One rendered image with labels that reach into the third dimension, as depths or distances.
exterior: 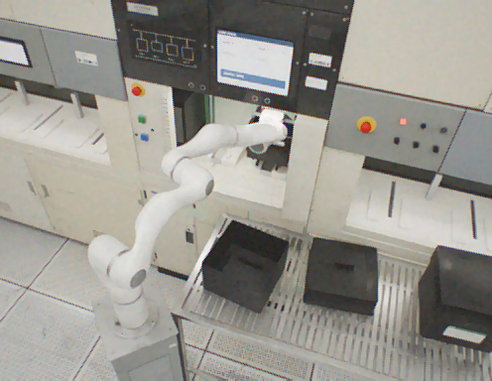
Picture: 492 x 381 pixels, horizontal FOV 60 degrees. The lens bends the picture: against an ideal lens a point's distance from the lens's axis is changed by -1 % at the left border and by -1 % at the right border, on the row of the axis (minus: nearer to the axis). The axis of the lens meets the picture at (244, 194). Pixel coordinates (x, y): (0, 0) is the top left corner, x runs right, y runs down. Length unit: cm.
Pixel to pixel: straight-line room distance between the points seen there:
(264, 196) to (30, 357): 158
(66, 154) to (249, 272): 120
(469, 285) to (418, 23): 96
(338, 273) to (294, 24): 99
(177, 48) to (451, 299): 138
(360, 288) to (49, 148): 176
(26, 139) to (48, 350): 119
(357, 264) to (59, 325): 177
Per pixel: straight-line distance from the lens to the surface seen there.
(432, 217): 221
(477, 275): 186
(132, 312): 169
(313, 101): 165
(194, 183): 147
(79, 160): 245
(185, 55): 173
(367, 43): 154
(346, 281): 183
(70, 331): 277
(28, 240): 330
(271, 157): 211
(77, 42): 198
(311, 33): 154
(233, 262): 194
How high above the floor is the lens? 232
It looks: 44 degrees down
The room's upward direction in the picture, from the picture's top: 3 degrees clockwise
